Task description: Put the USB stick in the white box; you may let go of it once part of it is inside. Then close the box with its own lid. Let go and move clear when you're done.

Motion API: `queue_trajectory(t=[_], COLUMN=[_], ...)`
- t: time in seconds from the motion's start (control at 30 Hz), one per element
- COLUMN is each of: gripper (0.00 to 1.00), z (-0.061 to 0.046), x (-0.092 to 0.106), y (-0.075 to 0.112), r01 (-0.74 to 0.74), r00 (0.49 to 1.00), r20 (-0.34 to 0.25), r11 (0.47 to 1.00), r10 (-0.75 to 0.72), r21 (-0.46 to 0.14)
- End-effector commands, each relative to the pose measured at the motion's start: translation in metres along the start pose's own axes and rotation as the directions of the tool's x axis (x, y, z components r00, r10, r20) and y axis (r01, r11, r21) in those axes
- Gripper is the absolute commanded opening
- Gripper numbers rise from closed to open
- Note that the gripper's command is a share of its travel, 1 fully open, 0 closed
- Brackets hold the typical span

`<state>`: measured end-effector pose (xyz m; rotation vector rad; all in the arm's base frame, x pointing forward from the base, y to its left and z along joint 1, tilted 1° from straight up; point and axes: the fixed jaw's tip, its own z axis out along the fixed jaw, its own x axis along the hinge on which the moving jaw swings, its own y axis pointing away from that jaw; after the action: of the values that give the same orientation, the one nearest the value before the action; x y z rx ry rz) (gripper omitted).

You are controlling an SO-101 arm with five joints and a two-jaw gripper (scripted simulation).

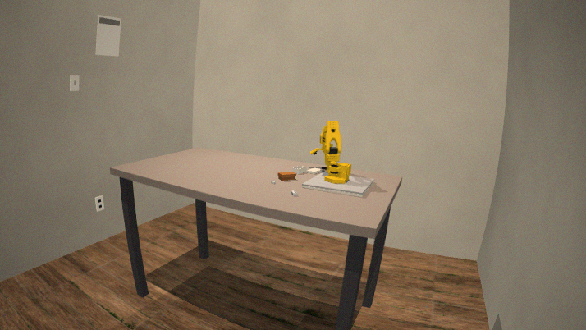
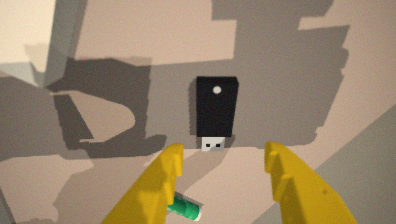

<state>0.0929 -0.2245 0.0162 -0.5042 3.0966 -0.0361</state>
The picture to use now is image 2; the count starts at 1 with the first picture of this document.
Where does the black usb stick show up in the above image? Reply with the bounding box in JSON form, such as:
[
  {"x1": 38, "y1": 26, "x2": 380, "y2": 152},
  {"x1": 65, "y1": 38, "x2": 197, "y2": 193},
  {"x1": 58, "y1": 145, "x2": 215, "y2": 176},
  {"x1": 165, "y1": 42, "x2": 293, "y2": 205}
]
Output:
[{"x1": 196, "y1": 76, "x2": 239, "y2": 152}]

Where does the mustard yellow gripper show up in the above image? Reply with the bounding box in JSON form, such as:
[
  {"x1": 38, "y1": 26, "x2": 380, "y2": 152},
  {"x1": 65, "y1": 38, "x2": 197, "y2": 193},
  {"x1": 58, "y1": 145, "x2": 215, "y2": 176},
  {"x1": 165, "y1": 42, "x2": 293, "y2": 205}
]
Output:
[{"x1": 100, "y1": 141, "x2": 358, "y2": 224}]

